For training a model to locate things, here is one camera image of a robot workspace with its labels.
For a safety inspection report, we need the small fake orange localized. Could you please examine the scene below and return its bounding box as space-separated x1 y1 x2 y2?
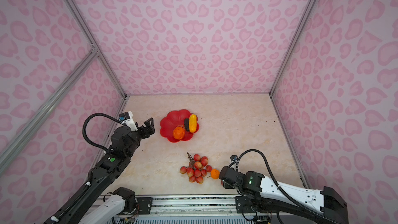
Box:
210 169 220 179

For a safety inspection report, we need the orange fake persimmon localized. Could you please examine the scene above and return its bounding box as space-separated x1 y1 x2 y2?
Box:
173 125 186 140

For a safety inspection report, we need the yellow fake corn cob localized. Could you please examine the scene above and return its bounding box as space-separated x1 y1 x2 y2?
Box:
188 114 198 133

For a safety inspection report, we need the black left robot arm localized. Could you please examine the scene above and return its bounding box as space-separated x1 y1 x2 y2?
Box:
44 113 155 224

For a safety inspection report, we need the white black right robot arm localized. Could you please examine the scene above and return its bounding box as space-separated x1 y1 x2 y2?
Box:
219 166 349 224

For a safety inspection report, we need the fake red grape bunch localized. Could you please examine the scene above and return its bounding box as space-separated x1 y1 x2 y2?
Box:
179 152 214 184

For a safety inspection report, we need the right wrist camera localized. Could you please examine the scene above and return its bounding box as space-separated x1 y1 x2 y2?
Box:
230 155 238 164

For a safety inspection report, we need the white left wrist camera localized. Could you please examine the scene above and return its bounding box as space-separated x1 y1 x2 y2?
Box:
119 111 138 132

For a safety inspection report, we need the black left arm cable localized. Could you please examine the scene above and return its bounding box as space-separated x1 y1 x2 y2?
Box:
81 112 122 153

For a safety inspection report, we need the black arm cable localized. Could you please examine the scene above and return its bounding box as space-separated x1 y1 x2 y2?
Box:
81 112 122 153
228 148 335 224

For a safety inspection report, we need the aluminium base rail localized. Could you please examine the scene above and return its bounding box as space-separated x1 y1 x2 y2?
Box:
93 194 259 224

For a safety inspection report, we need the diagonal aluminium frame bar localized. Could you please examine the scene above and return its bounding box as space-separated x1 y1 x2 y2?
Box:
1 48 98 175

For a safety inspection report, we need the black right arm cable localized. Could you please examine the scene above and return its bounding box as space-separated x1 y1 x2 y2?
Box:
228 148 335 224

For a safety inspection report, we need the left aluminium frame post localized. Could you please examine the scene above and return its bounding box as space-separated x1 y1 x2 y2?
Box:
63 0 127 99

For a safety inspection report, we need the aluminium corner frame post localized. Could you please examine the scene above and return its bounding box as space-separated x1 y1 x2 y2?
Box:
269 0 319 99

